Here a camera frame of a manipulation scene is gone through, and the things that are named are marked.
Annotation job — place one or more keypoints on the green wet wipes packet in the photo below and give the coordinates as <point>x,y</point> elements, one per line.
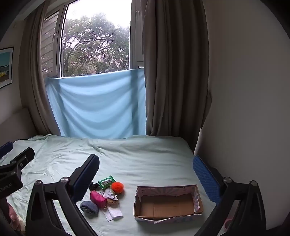
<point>106,182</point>

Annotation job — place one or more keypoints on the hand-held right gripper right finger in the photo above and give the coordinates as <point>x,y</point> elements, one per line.
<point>206,179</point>

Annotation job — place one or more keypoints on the framed wall poster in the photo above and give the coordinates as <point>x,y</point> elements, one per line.
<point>5,67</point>

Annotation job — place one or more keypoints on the light grey cloth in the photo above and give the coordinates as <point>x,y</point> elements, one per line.
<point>108,194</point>

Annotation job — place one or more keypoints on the light blue hanging cloth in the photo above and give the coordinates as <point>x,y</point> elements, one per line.
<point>97,104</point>

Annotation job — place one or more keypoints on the pink cloth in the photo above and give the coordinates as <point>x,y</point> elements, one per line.
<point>14,217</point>

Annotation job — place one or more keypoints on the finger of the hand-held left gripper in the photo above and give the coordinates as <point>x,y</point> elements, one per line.
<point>5,148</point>
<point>22,157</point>

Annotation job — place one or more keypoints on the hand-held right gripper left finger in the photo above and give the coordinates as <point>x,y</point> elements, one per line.
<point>87,177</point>

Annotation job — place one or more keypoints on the cardboard box with pastel print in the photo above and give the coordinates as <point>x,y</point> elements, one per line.
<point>165,205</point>

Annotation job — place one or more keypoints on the brown curtain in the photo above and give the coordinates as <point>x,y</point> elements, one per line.
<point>34,79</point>
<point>176,68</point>

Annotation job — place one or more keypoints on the pink fabric pouch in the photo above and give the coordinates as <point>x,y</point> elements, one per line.
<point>97,198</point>

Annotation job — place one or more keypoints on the white textured cloth strip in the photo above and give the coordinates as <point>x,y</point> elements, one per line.
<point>113,214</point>

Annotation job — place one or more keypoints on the pale green bed sheet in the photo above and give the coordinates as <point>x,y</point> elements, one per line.
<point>136,154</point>

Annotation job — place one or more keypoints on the white framed window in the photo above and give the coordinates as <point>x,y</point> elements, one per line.
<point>97,38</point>

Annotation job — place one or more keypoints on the small pink object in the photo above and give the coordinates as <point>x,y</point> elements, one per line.
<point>227,223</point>

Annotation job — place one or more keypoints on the small brown patterned item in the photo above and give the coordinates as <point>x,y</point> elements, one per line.
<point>111,202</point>

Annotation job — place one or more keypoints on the rolled blue sock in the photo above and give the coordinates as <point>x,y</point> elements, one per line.
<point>88,208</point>

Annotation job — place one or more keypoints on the beige headboard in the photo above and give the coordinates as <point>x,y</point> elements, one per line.
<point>15,127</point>

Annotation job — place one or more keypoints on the small black fabric item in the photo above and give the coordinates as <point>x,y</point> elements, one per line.
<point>92,186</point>

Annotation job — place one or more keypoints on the white louvered shutter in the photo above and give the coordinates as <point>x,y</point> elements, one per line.
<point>48,43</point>

